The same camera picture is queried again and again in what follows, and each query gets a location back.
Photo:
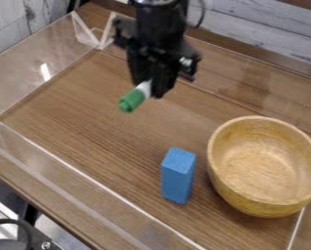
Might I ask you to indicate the blue rectangular block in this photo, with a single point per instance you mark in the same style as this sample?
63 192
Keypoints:
177 172

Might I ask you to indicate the green and white marker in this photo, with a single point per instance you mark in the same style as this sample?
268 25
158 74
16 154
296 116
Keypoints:
141 92

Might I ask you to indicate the brown wooden bowl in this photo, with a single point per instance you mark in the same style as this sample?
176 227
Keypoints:
259 166

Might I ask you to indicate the clear acrylic tray wall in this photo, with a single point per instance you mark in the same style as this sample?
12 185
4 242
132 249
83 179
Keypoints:
85 162

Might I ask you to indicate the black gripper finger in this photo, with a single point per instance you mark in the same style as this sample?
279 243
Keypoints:
140 67
164 77

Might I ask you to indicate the black metal bracket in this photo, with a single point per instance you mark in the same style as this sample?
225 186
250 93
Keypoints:
31 235

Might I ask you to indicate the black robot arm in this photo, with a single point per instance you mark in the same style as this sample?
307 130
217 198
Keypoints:
160 55

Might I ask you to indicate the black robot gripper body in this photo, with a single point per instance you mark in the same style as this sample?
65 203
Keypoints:
154 33

